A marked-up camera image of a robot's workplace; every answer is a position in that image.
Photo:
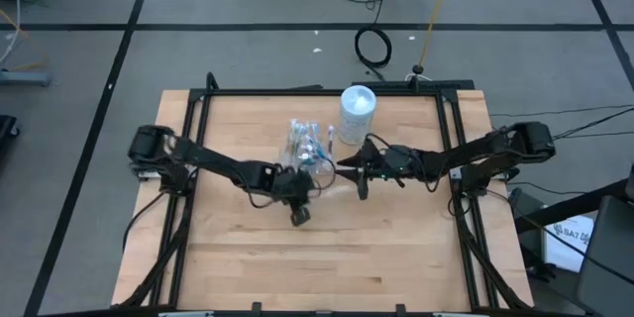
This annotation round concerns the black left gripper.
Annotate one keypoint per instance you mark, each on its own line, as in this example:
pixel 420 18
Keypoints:
pixel 293 188

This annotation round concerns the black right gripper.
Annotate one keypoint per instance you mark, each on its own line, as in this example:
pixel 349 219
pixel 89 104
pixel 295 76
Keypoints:
pixel 389 162

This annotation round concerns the clear plastic container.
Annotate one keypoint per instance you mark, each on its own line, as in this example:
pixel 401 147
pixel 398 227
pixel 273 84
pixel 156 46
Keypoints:
pixel 287 158

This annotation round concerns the green toothbrush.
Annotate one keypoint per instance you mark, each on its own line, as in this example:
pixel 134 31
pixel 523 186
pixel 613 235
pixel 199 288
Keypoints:
pixel 295 135

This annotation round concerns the blue toothbrush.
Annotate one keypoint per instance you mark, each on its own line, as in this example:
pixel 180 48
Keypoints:
pixel 313 131

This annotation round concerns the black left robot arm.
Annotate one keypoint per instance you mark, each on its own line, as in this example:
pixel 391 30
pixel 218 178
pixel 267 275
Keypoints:
pixel 218 161

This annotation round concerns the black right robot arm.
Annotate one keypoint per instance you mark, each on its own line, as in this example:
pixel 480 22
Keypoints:
pixel 470 151

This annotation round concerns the white wipes canister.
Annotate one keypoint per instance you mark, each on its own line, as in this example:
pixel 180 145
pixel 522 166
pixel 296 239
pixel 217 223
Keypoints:
pixel 356 116

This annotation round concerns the black table clamp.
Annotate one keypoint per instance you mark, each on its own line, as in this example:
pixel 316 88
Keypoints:
pixel 256 309
pixel 401 310

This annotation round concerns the black metal beam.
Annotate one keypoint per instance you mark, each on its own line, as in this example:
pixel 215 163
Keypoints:
pixel 569 206

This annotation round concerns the white printed box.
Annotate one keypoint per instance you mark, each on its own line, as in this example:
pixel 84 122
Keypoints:
pixel 564 250

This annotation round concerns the grey metal bar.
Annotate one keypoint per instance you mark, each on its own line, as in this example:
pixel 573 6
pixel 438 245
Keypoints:
pixel 25 78

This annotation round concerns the black caster foot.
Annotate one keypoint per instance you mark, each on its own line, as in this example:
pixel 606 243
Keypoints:
pixel 7 131

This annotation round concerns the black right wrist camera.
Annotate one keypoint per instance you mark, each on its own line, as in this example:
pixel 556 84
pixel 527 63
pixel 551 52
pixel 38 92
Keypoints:
pixel 363 190

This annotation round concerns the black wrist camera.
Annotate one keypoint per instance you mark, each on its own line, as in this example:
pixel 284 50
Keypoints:
pixel 363 190
pixel 300 216

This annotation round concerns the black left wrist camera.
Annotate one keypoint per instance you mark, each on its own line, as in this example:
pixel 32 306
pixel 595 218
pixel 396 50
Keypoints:
pixel 300 216

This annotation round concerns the black aluminium table frame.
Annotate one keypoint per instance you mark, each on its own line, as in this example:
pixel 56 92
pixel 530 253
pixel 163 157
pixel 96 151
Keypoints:
pixel 322 92

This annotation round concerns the black camera stand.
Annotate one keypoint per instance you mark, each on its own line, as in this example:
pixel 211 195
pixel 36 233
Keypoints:
pixel 418 70

